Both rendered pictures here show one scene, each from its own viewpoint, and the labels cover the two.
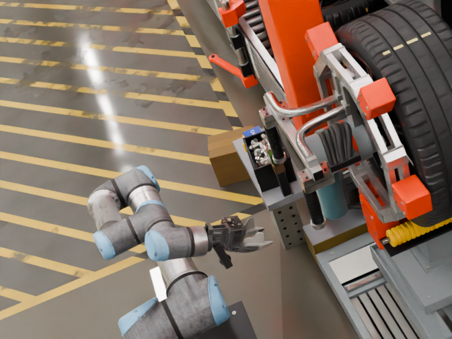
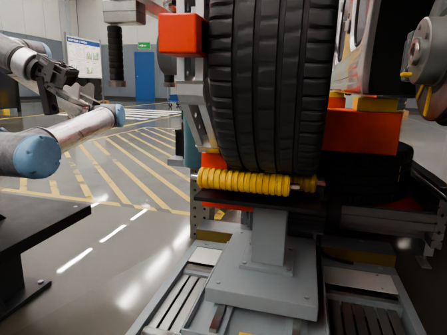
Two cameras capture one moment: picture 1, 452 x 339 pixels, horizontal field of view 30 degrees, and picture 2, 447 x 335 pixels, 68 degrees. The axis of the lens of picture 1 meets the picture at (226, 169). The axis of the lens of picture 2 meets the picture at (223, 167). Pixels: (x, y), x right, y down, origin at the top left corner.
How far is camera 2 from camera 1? 2.14 m
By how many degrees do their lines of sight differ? 30
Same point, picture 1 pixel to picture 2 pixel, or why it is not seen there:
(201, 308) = (10, 143)
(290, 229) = (198, 219)
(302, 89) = not seen: hidden behind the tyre
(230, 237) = (48, 70)
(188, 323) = not seen: outside the picture
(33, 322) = not seen: hidden behind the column
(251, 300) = (134, 246)
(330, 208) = (186, 151)
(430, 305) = (212, 290)
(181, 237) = (9, 42)
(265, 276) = (160, 241)
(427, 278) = (235, 270)
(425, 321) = (203, 310)
